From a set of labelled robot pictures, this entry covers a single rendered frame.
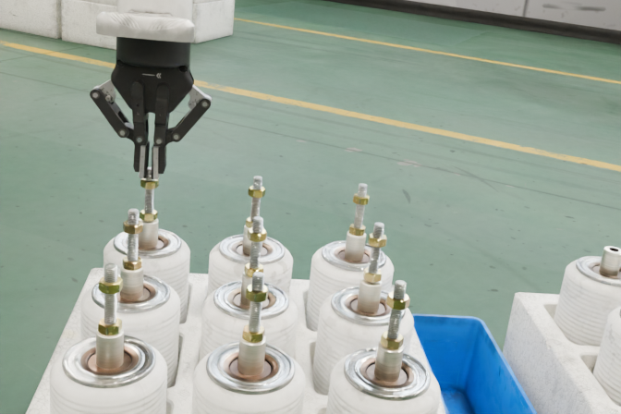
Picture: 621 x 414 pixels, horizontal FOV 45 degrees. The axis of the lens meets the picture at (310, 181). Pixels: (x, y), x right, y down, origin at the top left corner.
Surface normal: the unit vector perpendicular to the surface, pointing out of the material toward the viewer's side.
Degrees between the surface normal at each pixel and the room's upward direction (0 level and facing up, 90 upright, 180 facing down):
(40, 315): 0
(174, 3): 83
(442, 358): 88
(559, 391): 90
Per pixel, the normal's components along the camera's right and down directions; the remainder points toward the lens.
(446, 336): 0.08, 0.31
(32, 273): 0.10, -0.94
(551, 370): -0.99, -0.07
